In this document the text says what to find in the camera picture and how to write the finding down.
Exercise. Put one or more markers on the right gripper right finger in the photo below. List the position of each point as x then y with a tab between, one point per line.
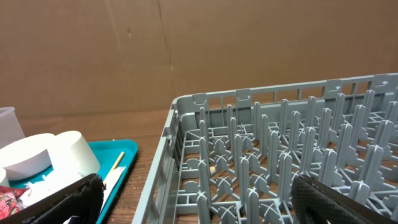
314	202

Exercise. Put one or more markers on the wooden chopstick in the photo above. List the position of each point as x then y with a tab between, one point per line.
115	164

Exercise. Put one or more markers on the teal serving tray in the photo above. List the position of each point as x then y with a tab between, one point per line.
106	152

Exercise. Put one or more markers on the red snack wrapper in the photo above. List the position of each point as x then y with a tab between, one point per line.
9	202

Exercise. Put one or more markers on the clear plastic bin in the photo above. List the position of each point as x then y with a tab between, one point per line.
10	129

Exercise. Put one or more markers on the white plastic fork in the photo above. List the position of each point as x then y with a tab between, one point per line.
110	181

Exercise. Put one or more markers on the white upturned cup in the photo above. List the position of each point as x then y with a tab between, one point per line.
70	152

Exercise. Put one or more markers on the white bowl with peanuts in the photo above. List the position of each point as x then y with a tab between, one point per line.
26	157

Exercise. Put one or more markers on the cardboard backdrop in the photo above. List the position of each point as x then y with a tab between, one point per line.
77	57

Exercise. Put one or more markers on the grey dishwasher rack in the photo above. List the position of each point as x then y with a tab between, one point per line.
233	155

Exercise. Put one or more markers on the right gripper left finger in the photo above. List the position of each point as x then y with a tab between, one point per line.
82	199

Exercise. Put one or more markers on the white napkin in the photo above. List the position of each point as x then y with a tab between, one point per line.
51	183

